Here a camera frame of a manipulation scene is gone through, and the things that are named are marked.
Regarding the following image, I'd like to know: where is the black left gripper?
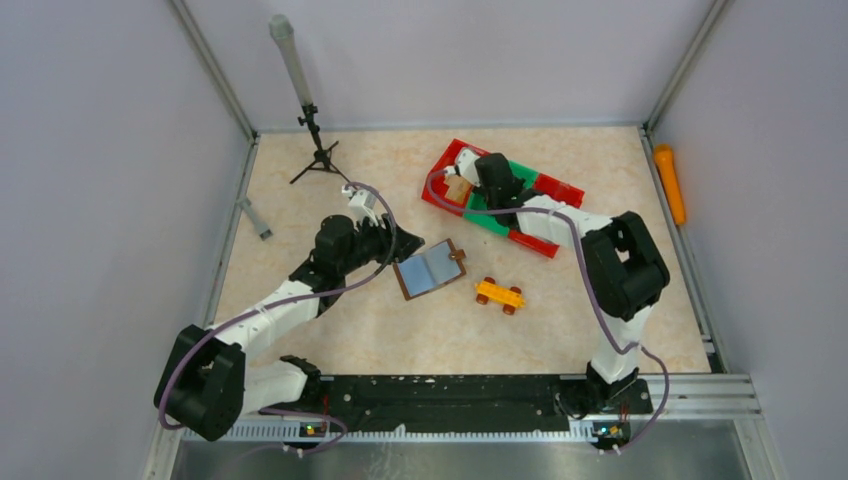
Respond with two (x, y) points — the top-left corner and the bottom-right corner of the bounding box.
(339, 212), (424, 276)

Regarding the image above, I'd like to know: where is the brown leather card holder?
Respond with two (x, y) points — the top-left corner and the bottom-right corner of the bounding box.
(393, 239), (467, 301)

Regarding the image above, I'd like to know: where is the gold VIP card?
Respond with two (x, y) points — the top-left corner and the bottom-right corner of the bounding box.
(443, 175), (473, 206)

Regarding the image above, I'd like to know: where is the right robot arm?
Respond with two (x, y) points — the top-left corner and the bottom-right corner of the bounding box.
(455, 149), (670, 412)

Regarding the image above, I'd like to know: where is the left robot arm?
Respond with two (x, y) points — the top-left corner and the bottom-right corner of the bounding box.
(153, 214), (425, 441)

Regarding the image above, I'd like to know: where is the red bin with silver cards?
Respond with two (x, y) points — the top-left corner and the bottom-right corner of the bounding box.
(507, 173), (585, 259)

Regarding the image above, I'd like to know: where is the red bin with gold cards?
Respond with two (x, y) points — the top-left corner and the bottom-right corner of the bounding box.
(421, 138), (488, 217)

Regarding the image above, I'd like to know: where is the green plastic bin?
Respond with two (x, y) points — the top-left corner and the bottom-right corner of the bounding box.
(463, 160), (539, 236)

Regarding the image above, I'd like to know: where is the yellow toy brick car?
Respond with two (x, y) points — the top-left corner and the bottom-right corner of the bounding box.
(475, 277), (526, 315)

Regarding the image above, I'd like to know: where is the orange flashlight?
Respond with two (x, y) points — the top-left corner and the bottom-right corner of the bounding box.
(653, 144), (687, 226)

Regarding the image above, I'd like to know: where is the grey light on tripod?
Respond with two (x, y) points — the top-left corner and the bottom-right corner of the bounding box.
(268, 14), (350, 185)

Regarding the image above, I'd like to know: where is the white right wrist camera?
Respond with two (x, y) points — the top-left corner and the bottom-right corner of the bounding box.
(449, 147), (480, 187)

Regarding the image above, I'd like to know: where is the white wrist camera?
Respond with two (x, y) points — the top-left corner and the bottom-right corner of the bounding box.
(449, 147), (480, 187)
(342, 185), (381, 227)

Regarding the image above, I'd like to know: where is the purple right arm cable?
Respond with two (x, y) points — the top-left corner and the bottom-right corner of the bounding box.
(425, 168), (672, 454)

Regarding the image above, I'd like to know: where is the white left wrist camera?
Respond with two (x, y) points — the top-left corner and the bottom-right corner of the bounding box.
(342, 185), (381, 227)

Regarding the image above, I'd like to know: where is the grey metal bracket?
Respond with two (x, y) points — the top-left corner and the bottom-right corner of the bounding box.
(236, 196), (273, 241)

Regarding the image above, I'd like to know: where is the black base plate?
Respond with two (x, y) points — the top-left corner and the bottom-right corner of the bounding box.
(275, 374), (654, 433)

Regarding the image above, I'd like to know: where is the aluminium front rail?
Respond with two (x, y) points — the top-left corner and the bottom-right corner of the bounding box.
(158, 374), (763, 444)

